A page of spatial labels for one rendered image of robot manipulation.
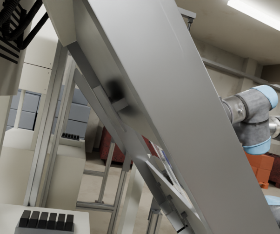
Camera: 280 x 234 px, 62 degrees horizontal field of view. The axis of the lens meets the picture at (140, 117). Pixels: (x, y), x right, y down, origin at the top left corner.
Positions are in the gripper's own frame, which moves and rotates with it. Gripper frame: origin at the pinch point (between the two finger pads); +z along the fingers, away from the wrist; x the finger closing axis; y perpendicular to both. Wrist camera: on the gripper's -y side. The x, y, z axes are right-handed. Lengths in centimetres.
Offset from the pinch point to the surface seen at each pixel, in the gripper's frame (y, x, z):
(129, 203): -40, -54, 10
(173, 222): -33.0, -16.3, -1.2
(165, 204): -32.7, -27.9, -2.6
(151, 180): -22.0, -29.9, -0.8
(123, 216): -46, -55, 14
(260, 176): -247, -331, -265
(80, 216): -23.4, -28.1, 28.7
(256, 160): -217, -340, -272
